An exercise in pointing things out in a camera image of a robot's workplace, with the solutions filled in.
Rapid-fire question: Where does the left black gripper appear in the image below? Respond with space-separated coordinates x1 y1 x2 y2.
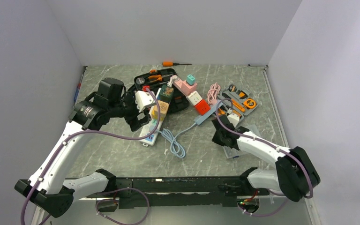
109 84 151 131

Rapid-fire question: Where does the white power strip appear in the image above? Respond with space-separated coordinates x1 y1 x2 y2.
138 88 168 147

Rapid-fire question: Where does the light blue power strip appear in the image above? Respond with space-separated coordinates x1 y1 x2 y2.
194 101 223 125

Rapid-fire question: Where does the red cube adapter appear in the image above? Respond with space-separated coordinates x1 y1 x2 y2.
194 99 210 116

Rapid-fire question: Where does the black tool case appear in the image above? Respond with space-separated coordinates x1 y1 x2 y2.
129 68 190 114

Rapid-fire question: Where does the grey tool case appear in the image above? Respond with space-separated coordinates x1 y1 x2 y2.
217 83 258 121

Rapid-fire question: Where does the light blue round plug cable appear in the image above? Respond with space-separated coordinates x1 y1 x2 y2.
158 122 198 159

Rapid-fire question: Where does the white cube adapter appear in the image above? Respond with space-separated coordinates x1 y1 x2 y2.
186 91 203 106

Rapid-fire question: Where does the pink power strip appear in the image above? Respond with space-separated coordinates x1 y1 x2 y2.
173 79 197 96

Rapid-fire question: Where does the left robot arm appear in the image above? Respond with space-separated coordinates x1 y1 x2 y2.
15 78 158 218

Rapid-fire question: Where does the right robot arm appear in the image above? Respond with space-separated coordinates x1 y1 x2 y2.
212 117 321 202

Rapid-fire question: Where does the clear screw box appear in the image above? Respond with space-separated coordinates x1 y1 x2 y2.
223 124 261 159

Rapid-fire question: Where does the yellow cube adapter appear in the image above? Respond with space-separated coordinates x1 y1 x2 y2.
150 105 167 121

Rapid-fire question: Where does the beige cube adapter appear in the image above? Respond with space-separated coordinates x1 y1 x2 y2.
153 100 169 117

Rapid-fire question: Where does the dark green cube adapter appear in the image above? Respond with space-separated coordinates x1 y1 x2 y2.
158 84 174 103

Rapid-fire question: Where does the blue red pen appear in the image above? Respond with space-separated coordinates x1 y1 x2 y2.
73 66 86 103

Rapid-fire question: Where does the teal cube adapter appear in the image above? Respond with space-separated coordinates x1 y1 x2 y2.
186 74 195 86

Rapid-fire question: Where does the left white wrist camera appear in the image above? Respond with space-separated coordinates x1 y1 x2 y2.
135 90 156 113

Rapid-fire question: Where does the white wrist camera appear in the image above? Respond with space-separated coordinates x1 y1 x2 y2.
135 90 156 113
227 113 240 128

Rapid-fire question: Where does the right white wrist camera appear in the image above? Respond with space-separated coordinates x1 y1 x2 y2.
227 113 240 128

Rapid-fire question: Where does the pink coiled cable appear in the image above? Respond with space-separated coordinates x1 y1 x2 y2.
206 82 222 106

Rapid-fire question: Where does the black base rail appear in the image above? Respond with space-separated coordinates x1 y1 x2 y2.
88 176 269 209

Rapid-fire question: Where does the orange handled screwdriver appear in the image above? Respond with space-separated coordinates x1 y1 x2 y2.
162 61 192 67

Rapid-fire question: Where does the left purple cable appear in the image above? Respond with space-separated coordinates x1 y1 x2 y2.
20 88 163 225

